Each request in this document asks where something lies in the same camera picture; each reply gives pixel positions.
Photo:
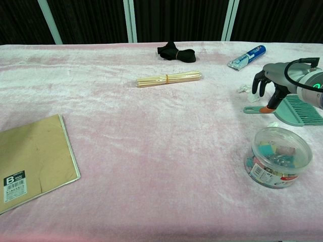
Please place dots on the brown kraft notebook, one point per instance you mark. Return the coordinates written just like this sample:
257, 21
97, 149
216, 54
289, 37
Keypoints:
35, 156

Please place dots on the small teal broom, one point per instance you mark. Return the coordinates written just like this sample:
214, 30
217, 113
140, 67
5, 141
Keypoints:
297, 111

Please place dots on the clear jar of binder clips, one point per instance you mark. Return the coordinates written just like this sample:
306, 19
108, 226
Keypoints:
277, 161

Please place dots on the white frame post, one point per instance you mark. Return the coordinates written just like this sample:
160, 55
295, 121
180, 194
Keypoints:
51, 24
229, 22
131, 20

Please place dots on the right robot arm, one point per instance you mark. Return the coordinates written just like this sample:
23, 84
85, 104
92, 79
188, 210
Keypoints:
311, 95

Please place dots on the white paper ball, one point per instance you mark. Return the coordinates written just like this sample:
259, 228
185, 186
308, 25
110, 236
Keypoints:
272, 124
253, 98

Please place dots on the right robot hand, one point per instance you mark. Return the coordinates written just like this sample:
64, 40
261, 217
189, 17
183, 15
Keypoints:
280, 73

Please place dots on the blue white toothpaste tube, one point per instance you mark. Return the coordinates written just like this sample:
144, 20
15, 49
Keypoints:
248, 57

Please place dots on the pink plush table cloth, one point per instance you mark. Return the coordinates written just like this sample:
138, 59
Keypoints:
151, 151

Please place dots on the black curtain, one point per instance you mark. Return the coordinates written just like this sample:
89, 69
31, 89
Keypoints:
93, 20

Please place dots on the bundle of wooden sticks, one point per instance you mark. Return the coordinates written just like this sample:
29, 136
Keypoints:
169, 79

